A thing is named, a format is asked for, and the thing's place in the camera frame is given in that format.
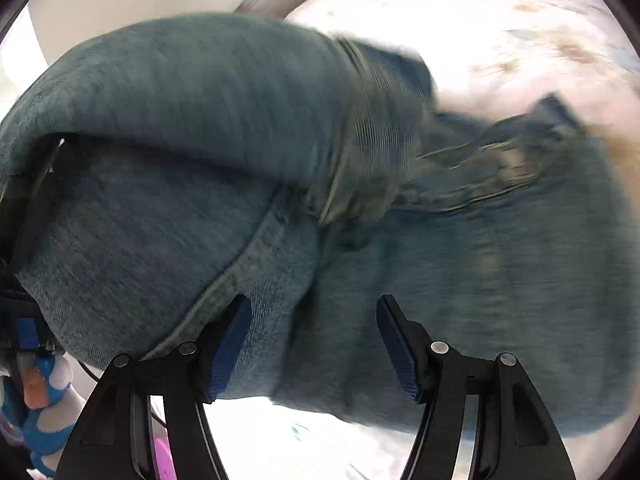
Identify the blue denim jacket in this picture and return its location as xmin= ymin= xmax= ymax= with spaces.
xmin=0 ymin=12 xmax=640 ymax=438

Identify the left hand blue white glove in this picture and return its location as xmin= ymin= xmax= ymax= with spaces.
xmin=1 ymin=352 xmax=86 ymax=478

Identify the magenta plastic object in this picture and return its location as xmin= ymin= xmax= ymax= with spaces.
xmin=154 ymin=438 xmax=177 ymax=480

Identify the floral pink bed cover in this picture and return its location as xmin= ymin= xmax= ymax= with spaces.
xmin=226 ymin=0 xmax=639 ymax=479

